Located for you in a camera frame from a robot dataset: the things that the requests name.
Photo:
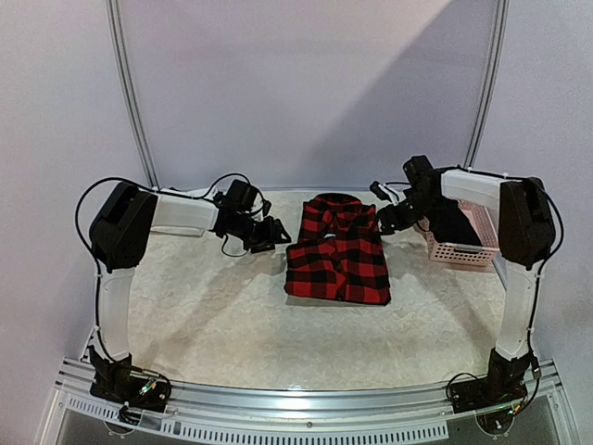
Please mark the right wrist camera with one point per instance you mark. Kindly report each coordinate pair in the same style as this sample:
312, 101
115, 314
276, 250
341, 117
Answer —
383, 192

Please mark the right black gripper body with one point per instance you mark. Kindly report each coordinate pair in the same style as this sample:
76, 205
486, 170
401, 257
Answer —
393, 216

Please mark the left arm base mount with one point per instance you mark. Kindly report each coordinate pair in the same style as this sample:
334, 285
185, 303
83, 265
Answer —
130, 385

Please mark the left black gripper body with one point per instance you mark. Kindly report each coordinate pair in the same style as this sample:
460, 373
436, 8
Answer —
260, 237

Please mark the aluminium frame post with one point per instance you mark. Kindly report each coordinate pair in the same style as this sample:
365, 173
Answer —
494, 51
115, 21

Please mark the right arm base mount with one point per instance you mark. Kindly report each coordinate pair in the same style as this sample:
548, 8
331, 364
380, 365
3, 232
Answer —
503, 384

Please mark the left aluminium frame post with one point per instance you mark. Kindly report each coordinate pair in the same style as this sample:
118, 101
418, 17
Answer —
115, 21

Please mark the pink plastic laundry basket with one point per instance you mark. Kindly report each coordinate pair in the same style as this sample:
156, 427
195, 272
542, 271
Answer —
467, 255

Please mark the right aluminium frame post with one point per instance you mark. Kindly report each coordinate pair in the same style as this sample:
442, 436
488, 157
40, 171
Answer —
494, 51

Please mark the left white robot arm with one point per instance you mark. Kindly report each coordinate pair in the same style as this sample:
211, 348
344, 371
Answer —
119, 234

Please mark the black garment in basket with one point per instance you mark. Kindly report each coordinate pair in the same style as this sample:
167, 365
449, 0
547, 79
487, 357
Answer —
448, 224

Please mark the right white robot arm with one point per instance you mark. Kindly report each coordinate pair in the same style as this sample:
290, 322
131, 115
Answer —
529, 231

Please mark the aluminium front rail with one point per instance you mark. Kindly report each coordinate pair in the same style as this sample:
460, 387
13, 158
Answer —
199, 414

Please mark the red black plaid garment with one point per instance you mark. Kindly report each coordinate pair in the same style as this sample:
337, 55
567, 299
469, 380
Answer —
339, 254

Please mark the white green raglan t-shirt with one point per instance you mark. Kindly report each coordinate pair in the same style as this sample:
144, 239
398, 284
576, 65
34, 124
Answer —
182, 213

